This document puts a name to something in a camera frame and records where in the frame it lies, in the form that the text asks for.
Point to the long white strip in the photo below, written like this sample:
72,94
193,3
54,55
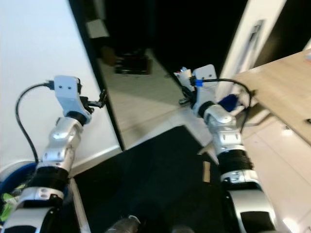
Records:
80,208

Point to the blue rubbish bin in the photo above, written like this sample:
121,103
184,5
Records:
12,177

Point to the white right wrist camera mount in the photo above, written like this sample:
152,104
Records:
205,77

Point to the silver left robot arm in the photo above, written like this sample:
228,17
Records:
58,155

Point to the light wooden table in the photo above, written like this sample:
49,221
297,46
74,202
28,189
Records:
282,82

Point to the black floor mat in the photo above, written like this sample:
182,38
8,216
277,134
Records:
155,184

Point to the green wrapper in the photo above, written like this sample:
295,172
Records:
7,211

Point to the white post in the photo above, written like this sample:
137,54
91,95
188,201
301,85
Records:
97,26

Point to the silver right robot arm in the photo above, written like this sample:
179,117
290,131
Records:
233,155

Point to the black door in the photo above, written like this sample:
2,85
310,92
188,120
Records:
199,29

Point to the white cabinet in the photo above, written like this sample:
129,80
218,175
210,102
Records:
252,34

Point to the black shoes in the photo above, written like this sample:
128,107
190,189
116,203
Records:
132,63

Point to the white paper trash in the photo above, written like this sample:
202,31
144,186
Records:
184,75

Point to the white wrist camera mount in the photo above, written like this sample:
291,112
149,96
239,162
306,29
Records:
67,92
205,77

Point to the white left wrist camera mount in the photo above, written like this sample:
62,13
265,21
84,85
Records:
67,92

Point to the small brown cardboard piece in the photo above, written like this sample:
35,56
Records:
206,171

